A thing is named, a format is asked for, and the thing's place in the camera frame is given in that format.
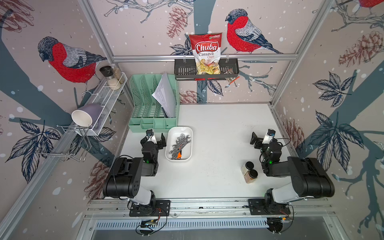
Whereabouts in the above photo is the white plastic storage box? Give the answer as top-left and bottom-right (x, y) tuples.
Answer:
(165, 127), (193, 163)

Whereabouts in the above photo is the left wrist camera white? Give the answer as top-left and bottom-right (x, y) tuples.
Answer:
(147, 133), (157, 144)

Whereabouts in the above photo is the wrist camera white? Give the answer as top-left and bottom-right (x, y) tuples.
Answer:
(262, 131), (275, 145)
(147, 133), (157, 144)

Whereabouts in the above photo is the white wire wall shelf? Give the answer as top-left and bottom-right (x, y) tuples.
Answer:
(76, 73), (128, 136)

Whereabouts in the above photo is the small silver wrench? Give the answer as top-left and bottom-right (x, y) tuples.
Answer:
(170, 138), (181, 154)

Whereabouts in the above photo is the purple white cup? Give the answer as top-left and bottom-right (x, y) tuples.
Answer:
(71, 104), (103, 127)

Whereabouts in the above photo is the orange handled adjustable wrench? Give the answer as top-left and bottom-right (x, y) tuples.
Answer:
(177, 135), (191, 160)

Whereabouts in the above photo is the green plastic file organizer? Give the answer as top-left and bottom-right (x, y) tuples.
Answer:
(129, 74), (180, 133)

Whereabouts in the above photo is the spice jar brown powder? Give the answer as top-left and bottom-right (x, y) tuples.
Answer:
(244, 169), (258, 184)

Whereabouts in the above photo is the black wire wall basket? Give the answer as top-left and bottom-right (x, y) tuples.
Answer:
(174, 59), (240, 81)

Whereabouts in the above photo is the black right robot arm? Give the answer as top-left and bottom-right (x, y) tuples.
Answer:
(249, 129), (335, 215)

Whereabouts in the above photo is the red cassava chips bag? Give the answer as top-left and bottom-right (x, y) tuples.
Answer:
(189, 33), (222, 75)

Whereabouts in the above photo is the black lid spice jar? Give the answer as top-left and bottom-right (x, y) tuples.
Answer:
(241, 161), (254, 176)
(100, 66), (121, 91)

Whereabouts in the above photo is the white paper stack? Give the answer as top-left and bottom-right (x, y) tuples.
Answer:
(152, 73), (177, 118)

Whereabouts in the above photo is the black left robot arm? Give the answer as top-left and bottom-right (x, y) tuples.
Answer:
(103, 129), (167, 216)

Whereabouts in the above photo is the wire cup holder rack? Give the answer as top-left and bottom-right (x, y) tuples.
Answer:
(35, 125), (92, 163)

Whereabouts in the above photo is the silver wrench in box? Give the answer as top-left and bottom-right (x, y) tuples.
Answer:
(169, 145), (181, 160)

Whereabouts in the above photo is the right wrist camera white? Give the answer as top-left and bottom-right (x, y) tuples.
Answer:
(262, 131), (275, 145)

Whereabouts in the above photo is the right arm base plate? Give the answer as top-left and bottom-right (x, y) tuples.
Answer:
(247, 198), (291, 216)

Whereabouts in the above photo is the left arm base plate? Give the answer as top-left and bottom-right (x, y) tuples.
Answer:
(129, 200), (171, 217)

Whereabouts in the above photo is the clear glass jar on shelf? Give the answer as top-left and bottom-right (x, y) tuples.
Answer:
(111, 64), (125, 84)

